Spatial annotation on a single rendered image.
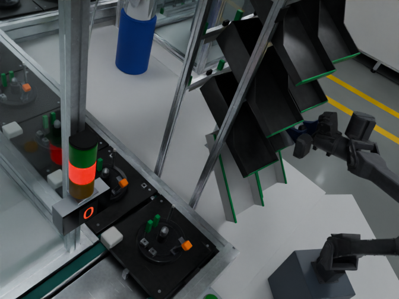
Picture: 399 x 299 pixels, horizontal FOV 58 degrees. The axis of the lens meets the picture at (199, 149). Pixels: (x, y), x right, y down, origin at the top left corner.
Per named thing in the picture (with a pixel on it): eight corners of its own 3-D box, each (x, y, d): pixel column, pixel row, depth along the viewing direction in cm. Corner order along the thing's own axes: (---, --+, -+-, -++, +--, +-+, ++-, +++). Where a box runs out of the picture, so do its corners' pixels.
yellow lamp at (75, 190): (98, 191, 76) (100, 177, 73) (78, 203, 73) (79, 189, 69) (84, 175, 78) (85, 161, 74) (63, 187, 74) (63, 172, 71)
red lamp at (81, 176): (100, 177, 72) (101, 161, 69) (79, 188, 69) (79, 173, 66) (85, 161, 74) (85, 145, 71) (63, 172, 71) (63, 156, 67)
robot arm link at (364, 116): (378, 174, 90) (399, 130, 85) (350, 171, 88) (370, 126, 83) (352, 153, 100) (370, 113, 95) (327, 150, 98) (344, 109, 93)
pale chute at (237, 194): (254, 204, 120) (264, 206, 117) (225, 220, 113) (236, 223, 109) (236, 123, 115) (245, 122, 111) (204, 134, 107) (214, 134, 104)
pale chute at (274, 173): (277, 182, 130) (287, 183, 126) (252, 196, 122) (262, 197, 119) (260, 106, 124) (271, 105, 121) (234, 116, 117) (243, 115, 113)
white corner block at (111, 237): (122, 242, 103) (124, 235, 100) (109, 252, 100) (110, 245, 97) (111, 231, 105) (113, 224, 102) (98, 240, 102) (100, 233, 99)
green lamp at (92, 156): (101, 161, 69) (103, 143, 65) (79, 173, 66) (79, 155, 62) (85, 145, 71) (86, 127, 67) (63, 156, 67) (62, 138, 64)
